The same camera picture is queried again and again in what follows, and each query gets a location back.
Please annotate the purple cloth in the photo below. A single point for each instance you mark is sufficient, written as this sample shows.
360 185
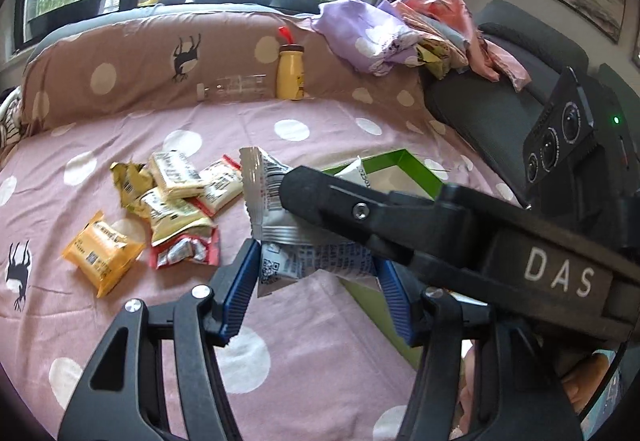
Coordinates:
360 28

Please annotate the striped cloth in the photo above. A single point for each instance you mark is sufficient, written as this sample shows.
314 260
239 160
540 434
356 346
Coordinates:
10 126

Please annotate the gold snack packet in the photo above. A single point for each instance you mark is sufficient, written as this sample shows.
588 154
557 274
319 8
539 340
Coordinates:
129 183

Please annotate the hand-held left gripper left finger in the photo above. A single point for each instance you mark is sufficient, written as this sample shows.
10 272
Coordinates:
244 288

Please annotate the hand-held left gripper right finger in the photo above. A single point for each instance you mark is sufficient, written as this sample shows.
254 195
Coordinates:
396 303

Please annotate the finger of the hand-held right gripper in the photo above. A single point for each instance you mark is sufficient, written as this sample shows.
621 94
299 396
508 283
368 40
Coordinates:
360 211

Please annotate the green cardboard box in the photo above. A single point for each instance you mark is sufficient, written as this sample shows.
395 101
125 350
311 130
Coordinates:
411 166

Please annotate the long dark planter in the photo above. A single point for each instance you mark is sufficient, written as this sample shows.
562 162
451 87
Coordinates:
65 16

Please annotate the grey sofa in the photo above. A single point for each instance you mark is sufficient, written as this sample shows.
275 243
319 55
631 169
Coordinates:
485 116

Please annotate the silver snack packet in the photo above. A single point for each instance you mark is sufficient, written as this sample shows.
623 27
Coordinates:
272 223

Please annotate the white snack packet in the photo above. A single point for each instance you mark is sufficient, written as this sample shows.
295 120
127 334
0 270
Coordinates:
354 172

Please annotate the orange-yellow snack packet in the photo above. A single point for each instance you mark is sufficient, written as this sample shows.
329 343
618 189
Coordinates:
102 256

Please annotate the person's right hand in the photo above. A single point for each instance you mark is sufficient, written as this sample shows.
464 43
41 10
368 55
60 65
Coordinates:
587 381

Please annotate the red snack packet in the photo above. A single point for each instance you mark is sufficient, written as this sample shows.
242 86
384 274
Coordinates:
182 251

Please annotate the yellow bottle with red cap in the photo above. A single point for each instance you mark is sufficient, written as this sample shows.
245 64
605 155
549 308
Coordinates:
290 71

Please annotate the cream red-edged snack packet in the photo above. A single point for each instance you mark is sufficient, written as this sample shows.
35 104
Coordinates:
220 188

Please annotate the brown polka-dot quilt roll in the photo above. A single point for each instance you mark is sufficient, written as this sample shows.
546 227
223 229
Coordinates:
140 51

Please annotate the pink patterned cloth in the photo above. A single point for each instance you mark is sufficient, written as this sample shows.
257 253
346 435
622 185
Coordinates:
440 11

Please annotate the yellow patterned bag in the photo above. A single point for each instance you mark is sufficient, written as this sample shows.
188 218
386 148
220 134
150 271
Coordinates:
432 61

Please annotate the yellow-green snack packet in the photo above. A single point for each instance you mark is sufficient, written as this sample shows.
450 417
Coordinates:
170 217

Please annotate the pink polka-dot bed sheet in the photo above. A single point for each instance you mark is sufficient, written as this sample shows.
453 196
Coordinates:
310 371

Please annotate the clear plastic bottle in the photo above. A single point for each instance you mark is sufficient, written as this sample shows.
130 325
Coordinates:
235 87

